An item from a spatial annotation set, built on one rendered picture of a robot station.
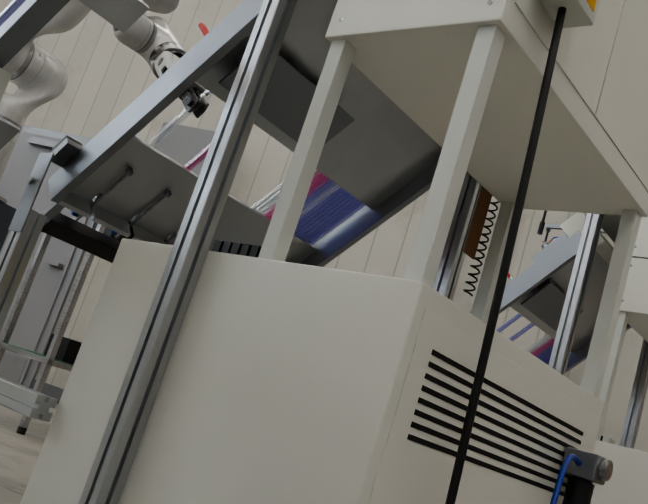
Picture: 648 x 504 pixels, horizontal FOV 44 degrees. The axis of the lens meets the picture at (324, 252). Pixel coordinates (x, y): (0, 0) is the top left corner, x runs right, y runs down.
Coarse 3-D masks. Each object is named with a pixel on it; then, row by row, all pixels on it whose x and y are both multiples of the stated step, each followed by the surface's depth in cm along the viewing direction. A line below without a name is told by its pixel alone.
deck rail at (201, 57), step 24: (240, 24) 146; (192, 48) 152; (216, 48) 147; (168, 72) 154; (192, 72) 149; (144, 96) 156; (168, 96) 152; (120, 120) 158; (144, 120) 154; (96, 144) 160; (120, 144) 157; (72, 168) 162; (96, 168) 160
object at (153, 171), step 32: (128, 160) 166; (160, 160) 169; (96, 192) 170; (128, 192) 173; (160, 192) 176; (192, 192) 179; (160, 224) 184; (224, 224) 190; (256, 224) 193; (288, 256) 207
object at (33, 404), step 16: (48, 160) 160; (32, 176) 162; (32, 192) 159; (16, 224) 158; (256, 256) 144; (0, 384) 142; (16, 384) 142; (0, 400) 140; (16, 400) 139; (32, 400) 135; (48, 400) 136; (32, 416) 134; (48, 416) 136
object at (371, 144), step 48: (336, 0) 151; (240, 48) 153; (288, 48) 156; (288, 96) 161; (384, 96) 174; (288, 144) 176; (336, 144) 180; (384, 144) 185; (432, 144) 190; (384, 192) 198
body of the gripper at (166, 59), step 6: (162, 54) 168; (168, 54) 167; (174, 54) 170; (180, 54) 171; (156, 60) 169; (162, 60) 168; (168, 60) 165; (174, 60) 165; (156, 66) 168; (162, 66) 166; (168, 66) 164; (156, 72) 171; (162, 72) 166; (192, 84) 166; (198, 84) 166; (192, 90) 167; (198, 90) 170; (204, 90) 168
